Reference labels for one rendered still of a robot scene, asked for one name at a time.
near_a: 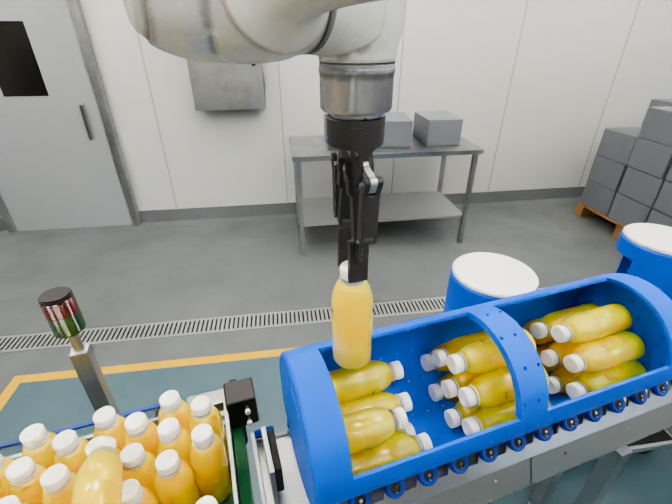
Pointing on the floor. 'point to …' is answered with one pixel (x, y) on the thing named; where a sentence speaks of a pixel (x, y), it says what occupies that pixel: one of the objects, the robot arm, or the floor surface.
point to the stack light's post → (92, 378)
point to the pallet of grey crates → (633, 172)
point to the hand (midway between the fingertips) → (352, 253)
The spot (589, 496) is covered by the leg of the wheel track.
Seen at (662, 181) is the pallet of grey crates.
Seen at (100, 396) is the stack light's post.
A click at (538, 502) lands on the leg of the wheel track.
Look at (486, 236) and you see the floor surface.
